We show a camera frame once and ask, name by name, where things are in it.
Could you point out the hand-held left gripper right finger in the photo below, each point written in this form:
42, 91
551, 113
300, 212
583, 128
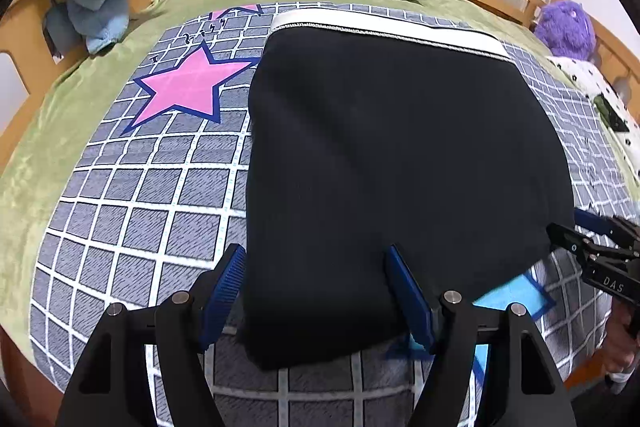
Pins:
410, 302

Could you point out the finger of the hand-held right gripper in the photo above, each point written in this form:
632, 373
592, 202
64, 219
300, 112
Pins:
595, 222
567, 239

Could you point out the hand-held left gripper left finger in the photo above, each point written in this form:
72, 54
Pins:
225, 297

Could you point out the black pants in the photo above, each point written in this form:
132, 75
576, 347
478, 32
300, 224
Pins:
400, 167

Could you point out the person's right hand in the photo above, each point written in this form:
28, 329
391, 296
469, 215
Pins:
622, 342

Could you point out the dark green object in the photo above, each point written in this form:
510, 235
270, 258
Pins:
612, 114

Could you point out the grey checkered star blanket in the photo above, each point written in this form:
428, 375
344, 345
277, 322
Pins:
150, 217

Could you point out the white floral pillow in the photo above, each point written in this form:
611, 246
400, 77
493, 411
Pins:
612, 82

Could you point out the purple plush toy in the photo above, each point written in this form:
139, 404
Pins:
567, 29

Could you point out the green bed sheet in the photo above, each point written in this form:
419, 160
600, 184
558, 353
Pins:
50, 117

